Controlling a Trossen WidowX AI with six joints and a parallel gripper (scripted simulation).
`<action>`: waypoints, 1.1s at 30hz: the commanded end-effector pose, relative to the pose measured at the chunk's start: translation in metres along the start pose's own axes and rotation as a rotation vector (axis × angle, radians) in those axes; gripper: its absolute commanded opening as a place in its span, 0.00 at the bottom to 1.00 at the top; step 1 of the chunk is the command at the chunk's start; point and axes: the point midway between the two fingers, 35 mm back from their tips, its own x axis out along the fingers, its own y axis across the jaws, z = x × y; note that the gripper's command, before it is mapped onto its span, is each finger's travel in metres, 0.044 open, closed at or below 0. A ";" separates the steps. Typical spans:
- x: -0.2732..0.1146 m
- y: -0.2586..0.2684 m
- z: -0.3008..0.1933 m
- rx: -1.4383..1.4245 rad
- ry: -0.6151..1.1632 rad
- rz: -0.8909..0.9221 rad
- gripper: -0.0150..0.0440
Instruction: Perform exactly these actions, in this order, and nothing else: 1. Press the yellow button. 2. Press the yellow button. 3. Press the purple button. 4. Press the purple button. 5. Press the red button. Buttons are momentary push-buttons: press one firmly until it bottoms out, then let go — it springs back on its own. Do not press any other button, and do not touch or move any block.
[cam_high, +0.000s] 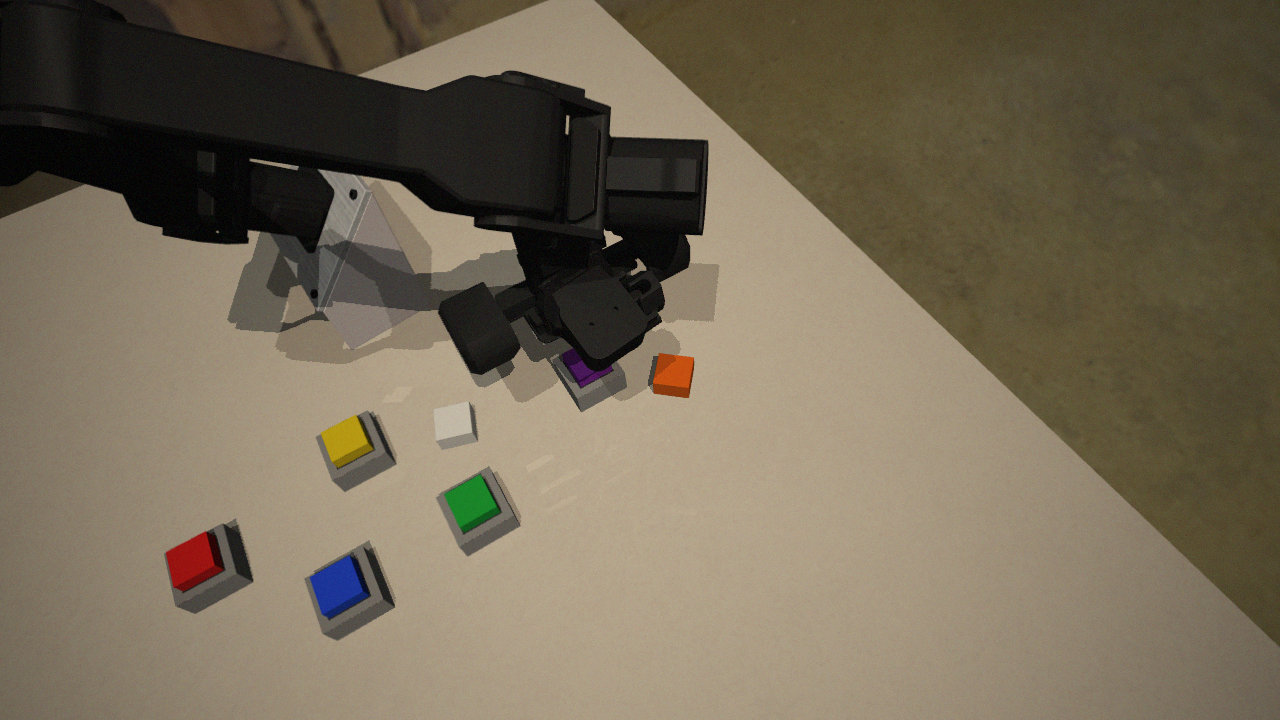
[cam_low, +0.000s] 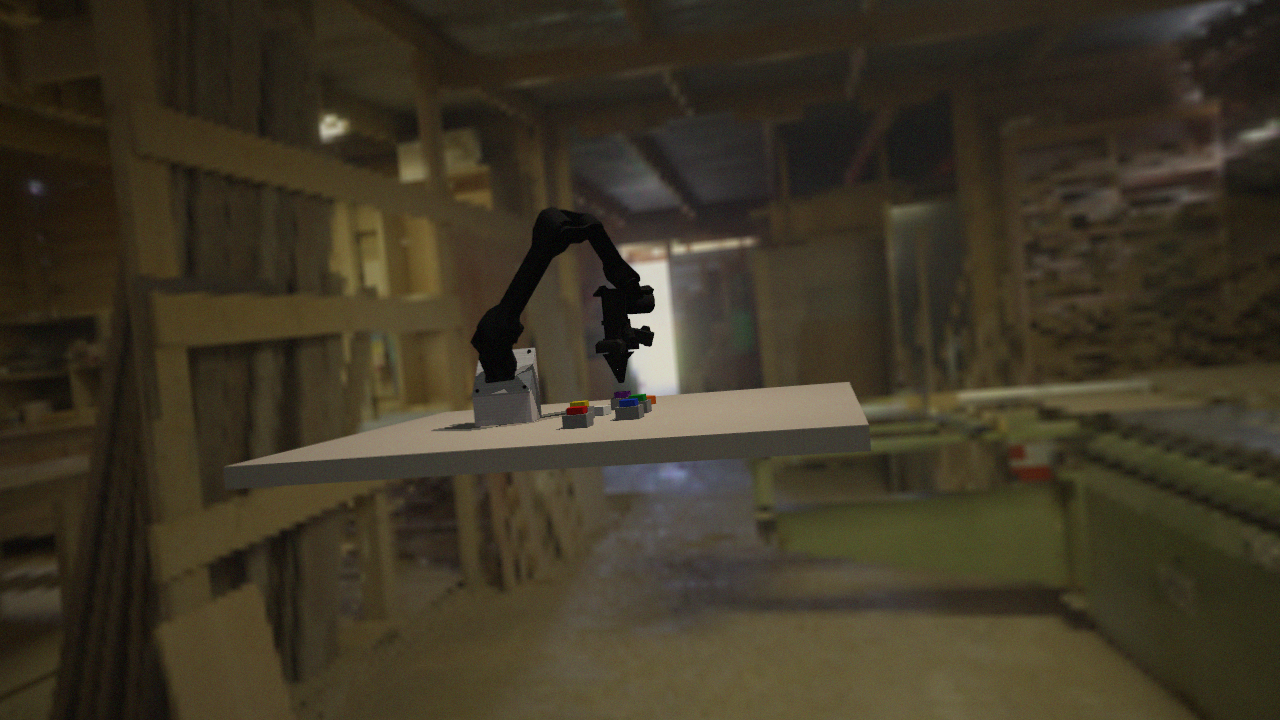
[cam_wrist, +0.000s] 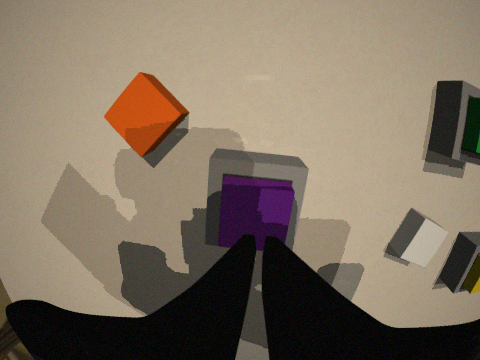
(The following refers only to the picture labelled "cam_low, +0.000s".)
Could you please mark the red button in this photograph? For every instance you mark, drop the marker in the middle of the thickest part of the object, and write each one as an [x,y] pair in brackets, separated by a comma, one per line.
[577,417]

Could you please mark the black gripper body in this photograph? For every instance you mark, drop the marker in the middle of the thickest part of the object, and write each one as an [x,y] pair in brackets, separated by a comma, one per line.
[614,329]

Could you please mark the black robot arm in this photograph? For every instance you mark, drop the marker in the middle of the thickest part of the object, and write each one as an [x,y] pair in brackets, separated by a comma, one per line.
[553,232]

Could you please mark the blue button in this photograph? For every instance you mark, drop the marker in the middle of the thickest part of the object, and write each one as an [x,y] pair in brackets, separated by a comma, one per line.
[629,409]

